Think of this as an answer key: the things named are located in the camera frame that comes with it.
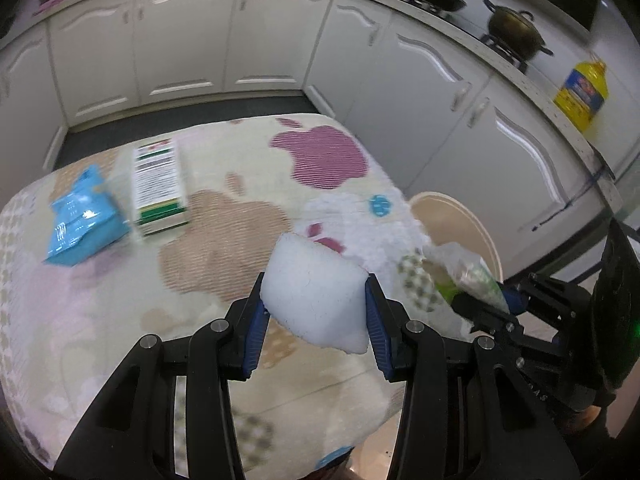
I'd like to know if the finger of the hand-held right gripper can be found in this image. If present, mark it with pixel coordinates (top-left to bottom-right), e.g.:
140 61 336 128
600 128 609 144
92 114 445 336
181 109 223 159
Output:
500 272 598 322
450 291 571 403

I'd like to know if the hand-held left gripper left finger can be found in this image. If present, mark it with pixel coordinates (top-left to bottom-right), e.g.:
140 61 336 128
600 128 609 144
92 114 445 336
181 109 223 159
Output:
52 271 271 480

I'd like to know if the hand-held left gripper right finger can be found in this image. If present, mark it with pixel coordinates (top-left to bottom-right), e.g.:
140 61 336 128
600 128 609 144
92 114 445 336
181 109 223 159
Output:
364 274 581 480

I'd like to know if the clear green plastic wrapper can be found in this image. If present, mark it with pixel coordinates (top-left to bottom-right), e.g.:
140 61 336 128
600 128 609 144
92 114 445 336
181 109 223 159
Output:
425 242 508 311

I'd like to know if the white foam block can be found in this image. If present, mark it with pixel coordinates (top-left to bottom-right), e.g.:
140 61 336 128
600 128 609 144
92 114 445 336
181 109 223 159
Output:
261 232 371 356

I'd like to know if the beige round stool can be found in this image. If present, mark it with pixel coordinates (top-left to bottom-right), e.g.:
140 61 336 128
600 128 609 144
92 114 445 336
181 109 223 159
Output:
409 191 503 286

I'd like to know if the person's right hand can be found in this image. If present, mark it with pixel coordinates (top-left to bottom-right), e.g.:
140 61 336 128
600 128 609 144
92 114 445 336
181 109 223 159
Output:
567 405 607 435

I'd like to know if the person's dark clothing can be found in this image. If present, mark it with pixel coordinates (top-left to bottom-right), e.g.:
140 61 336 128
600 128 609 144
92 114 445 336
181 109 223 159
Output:
550 410 640 480

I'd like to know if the white green carton box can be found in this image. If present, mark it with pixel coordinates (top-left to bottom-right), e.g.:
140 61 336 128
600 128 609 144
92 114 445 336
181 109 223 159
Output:
131 137 192 237

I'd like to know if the yellow cooking oil bottle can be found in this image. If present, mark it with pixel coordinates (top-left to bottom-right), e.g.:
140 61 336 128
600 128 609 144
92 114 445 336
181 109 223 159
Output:
554 57 609 133

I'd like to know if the blue plastic packet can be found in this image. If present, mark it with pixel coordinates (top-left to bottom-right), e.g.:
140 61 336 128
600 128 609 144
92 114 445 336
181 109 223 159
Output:
42 164 132 267

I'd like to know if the row of white cabinet doors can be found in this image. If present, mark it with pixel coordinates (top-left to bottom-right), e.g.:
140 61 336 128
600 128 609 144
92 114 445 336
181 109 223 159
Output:
0 0 616 281

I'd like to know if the gas stove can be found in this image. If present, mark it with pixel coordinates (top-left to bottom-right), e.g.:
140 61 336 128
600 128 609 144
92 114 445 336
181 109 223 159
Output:
480 35 531 73

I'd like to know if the dark brass pot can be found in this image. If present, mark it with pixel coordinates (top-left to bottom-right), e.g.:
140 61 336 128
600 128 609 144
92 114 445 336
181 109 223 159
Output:
482 0 555 61

